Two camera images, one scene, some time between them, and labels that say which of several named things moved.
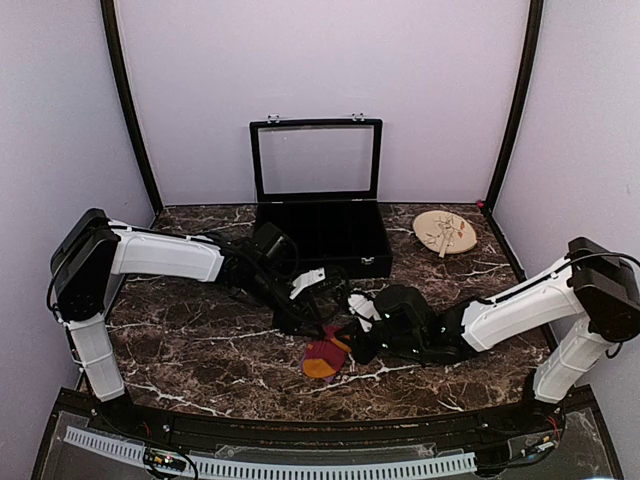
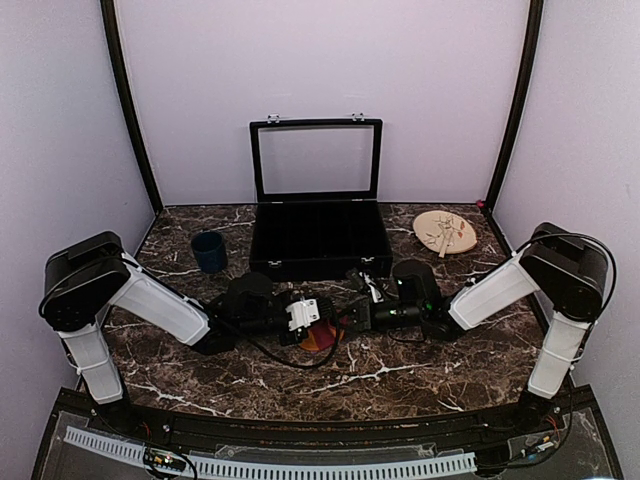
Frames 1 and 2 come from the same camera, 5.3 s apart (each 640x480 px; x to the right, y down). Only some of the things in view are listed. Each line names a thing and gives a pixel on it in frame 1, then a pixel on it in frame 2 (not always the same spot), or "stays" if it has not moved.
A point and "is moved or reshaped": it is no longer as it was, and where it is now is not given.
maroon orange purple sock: (324, 358) is moved or reshaped
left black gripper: (290, 324) → (301, 332)
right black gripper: (363, 355) → (364, 314)
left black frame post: (108, 9) stays
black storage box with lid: (321, 182) stays
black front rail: (334, 432) stays
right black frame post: (520, 106) stays
